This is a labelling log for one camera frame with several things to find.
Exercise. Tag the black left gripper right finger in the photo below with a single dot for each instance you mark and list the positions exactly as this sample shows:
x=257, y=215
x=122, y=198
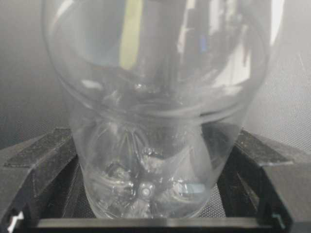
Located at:
x=268, y=181

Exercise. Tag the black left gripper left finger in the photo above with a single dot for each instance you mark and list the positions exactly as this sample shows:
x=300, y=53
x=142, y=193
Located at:
x=39, y=178

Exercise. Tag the clear plastic bottle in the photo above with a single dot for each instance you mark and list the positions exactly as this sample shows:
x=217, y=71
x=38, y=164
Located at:
x=156, y=93

